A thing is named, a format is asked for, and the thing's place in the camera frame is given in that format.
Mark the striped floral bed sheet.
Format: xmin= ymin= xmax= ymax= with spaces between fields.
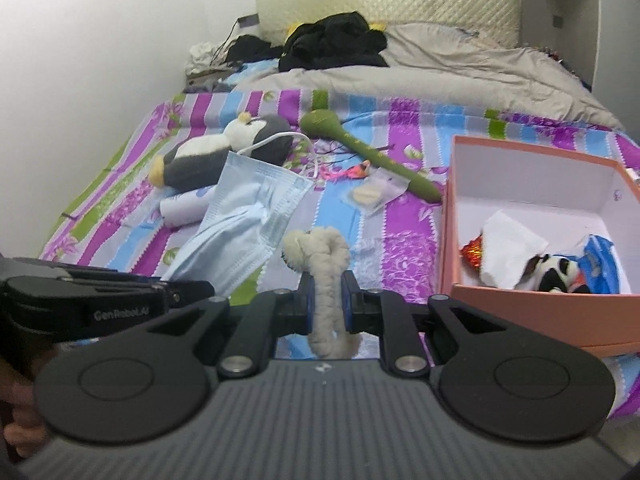
xmin=42 ymin=89 xmax=639 ymax=300

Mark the light blue face mask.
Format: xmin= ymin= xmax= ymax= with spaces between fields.
xmin=162 ymin=148 xmax=319 ymax=297

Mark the black clothes pile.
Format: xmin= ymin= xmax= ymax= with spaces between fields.
xmin=227 ymin=12 xmax=388 ymax=73

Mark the white spray bottle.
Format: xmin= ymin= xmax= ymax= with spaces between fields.
xmin=160 ymin=185 xmax=217 ymax=228

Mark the orange cardboard box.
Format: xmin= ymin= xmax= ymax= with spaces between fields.
xmin=439 ymin=136 xmax=639 ymax=356

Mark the grey white penguin plush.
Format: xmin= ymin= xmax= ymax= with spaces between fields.
xmin=149 ymin=112 xmax=293 ymax=193

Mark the clear bag with pads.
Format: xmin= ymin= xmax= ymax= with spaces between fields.
xmin=342 ymin=168 xmax=409 ymax=217

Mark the grey wardrobe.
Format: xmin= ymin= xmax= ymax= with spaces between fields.
xmin=521 ymin=0 xmax=639 ymax=127

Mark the white crumpled cloth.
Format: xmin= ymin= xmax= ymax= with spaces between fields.
xmin=184 ymin=42 xmax=234 ymax=78

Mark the small panda plush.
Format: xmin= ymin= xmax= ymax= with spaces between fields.
xmin=518 ymin=254 xmax=591 ymax=294

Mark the blue snack packet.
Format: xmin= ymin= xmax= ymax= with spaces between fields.
xmin=577 ymin=234 xmax=622 ymax=295

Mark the red snack packet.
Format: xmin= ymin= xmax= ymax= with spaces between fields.
xmin=460 ymin=234 xmax=483 ymax=274

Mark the person's left hand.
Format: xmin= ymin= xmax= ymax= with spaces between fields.
xmin=1 ymin=348 xmax=58 ymax=458

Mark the cream fluffy hair tie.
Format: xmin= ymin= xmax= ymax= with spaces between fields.
xmin=281 ymin=225 xmax=362 ymax=361

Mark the green long plush stick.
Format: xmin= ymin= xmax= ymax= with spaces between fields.
xmin=299 ymin=110 xmax=442 ymax=204

